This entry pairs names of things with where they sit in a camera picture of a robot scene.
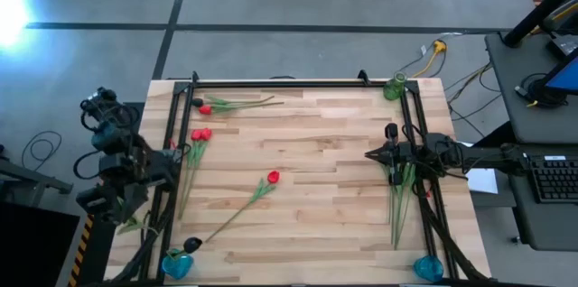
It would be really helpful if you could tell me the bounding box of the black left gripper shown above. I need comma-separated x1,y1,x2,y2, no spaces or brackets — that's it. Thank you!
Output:
107,181,153,225

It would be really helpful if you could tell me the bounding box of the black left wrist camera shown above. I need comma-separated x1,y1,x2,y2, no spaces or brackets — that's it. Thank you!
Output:
75,185,113,217

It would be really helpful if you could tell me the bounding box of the green glass vase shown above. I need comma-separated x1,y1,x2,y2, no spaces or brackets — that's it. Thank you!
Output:
382,71,407,102

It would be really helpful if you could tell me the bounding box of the grey desk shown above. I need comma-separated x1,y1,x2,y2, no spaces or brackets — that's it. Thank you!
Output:
484,32,578,144
499,142,578,252

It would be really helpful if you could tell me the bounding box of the black stand post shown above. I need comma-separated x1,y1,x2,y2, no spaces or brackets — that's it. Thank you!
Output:
501,0,578,49

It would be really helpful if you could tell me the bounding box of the black flat panel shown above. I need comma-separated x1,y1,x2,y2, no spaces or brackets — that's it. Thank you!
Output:
0,200,81,287

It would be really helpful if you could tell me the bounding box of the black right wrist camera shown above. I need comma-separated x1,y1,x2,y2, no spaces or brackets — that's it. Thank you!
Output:
393,143,415,165

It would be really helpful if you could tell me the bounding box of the black aluminium frame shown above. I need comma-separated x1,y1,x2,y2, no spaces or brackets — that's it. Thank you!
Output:
137,69,457,284

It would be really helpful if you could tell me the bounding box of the black artificial tulip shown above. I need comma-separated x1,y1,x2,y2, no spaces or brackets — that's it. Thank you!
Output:
117,217,153,236
165,236,204,262
191,95,276,108

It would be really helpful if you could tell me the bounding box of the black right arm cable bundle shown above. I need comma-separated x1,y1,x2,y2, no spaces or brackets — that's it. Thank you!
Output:
415,178,491,284

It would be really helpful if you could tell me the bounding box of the black floor cable loop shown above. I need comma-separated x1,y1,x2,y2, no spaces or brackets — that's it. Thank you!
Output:
20,130,63,173

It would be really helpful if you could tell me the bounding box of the yellow plug with cable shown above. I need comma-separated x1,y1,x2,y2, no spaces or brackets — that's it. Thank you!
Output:
410,39,448,79

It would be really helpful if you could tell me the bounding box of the blue glass vase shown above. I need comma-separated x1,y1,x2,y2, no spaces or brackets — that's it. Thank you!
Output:
413,255,445,283
161,253,195,282

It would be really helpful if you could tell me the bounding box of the black monitor stand base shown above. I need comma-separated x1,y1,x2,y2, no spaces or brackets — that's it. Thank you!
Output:
514,72,570,110

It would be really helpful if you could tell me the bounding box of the grey box device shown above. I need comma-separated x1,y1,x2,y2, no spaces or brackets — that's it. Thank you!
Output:
546,33,578,57

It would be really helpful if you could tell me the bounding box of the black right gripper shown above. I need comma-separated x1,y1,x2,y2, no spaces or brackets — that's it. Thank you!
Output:
364,122,419,187

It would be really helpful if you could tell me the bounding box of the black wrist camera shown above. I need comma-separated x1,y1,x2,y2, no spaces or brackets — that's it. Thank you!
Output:
75,185,113,217
393,143,415,165

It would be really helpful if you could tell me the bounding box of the black keyboard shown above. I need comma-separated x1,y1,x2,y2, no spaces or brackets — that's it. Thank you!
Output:
527,154,578,205

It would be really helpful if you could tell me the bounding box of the monitor with blue screen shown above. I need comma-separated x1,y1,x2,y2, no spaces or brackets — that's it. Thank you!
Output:
544,54,578,95

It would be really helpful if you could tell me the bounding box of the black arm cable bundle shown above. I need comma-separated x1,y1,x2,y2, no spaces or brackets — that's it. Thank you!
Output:
110,178,182,284
415,178,491,284

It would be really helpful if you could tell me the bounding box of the white paper sheet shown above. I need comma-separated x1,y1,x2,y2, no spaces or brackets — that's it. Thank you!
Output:
464,167,499,196

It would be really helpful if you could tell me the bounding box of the black left arm cable bundle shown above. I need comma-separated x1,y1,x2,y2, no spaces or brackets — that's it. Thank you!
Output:
110,178,182,284

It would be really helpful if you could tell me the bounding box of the grey metal stand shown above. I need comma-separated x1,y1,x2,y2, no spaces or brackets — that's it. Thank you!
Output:
0,144,74,207

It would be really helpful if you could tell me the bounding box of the black hazard-striped base plate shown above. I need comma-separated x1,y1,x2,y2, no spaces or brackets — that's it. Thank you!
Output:
67,101,145,287

